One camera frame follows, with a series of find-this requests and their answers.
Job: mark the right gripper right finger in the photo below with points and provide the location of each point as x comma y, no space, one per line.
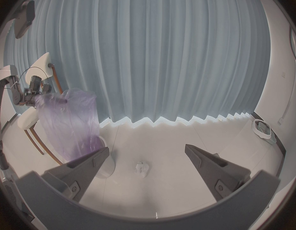
219,176

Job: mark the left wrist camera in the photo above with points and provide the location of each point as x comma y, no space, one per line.
47,88

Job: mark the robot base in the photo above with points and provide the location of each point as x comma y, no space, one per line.
9,193

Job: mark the crumpled white paper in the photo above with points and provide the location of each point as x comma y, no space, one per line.
141,169

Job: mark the white rimmed green basin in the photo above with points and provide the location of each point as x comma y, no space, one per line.
264,130

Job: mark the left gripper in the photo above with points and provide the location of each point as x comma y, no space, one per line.
32,95

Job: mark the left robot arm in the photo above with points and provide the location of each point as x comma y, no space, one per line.
6,72

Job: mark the white cushioned wooden chair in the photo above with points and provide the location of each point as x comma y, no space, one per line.
28,121

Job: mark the white trash bin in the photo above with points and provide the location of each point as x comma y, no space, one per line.
107,169

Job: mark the pale blue curtain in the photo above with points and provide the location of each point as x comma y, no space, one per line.
162,56

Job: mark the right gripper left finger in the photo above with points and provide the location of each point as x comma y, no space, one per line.
73,176

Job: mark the purple plastic bag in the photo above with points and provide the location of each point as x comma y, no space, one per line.
66,123

